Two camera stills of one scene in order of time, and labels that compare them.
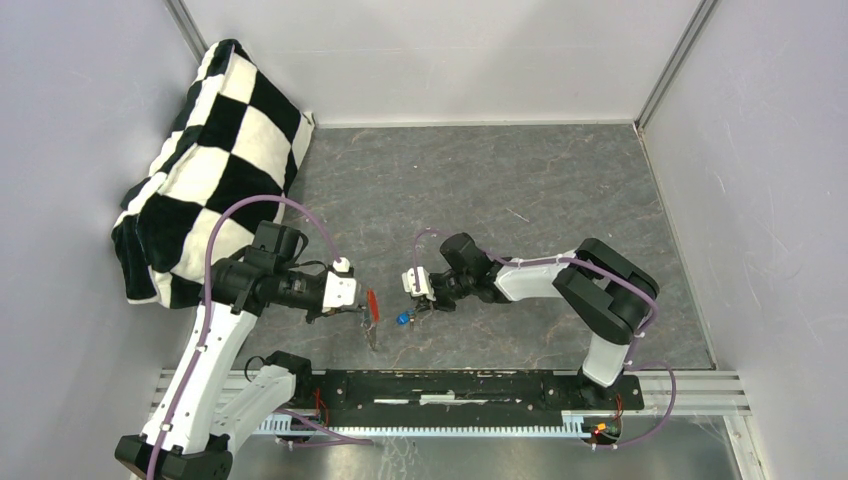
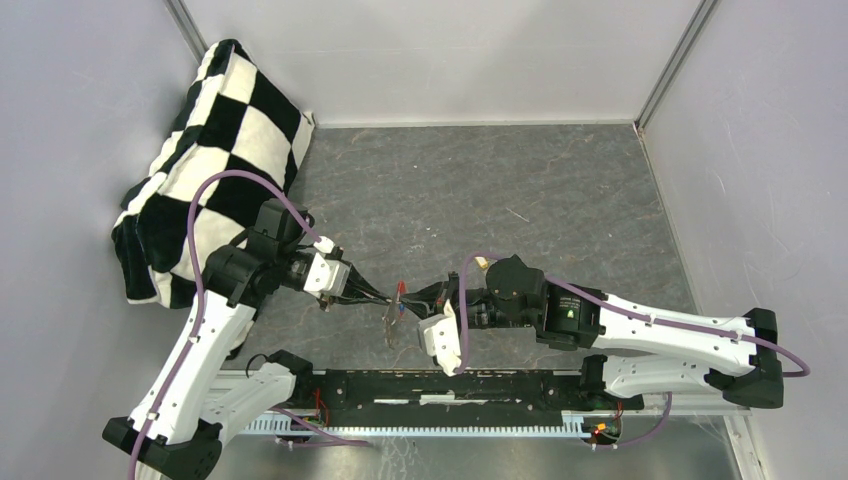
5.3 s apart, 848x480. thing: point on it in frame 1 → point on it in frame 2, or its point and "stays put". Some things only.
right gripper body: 446,290 → 481,313
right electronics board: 604,433 stays put
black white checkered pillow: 239,135 stays put
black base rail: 468,396 stays put
